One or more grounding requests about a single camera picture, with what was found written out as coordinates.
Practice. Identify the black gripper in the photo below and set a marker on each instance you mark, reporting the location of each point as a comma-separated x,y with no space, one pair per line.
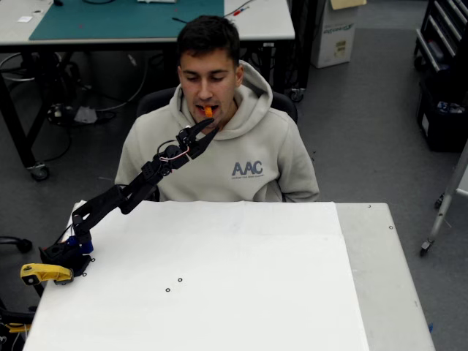
194,143

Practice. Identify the orange food piece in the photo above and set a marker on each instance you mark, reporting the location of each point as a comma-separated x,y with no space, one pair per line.
208,111

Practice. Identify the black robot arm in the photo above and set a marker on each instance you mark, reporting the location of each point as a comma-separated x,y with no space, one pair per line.
106,199

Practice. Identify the man in beige hoodie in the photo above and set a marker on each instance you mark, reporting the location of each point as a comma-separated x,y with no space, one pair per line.
248,146

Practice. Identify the black office chair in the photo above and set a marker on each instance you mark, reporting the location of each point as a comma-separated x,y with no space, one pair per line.
153,98

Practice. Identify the black zip tie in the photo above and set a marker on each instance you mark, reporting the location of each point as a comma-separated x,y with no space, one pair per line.
181,20

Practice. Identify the crumpled white paper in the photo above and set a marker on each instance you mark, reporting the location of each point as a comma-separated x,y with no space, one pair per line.
86,115

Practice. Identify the green cutting mat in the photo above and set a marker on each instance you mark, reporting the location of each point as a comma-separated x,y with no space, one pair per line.
109,22

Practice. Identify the white cardboard box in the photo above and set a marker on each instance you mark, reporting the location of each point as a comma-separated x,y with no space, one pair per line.
334,44

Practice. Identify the white paper sheet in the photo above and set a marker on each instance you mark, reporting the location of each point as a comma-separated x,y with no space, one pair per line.
237,292

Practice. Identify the small white tag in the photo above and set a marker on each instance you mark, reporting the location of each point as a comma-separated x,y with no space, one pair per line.
25,19

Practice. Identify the black bin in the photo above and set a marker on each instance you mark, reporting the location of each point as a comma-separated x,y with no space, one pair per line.
438,131

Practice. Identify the grey metal stand leg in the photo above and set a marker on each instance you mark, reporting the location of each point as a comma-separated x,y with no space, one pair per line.
440,215

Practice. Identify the black and yellow clamp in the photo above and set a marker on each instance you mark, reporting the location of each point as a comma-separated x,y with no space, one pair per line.
14,316

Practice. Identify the black tool drawer cart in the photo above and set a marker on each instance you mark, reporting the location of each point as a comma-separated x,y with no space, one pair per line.
446,22

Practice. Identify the grey workbench with black frame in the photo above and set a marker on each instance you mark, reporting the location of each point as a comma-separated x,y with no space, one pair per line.
263,25

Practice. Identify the black metal rack frame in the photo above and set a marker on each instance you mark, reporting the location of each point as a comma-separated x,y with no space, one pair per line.
301,55

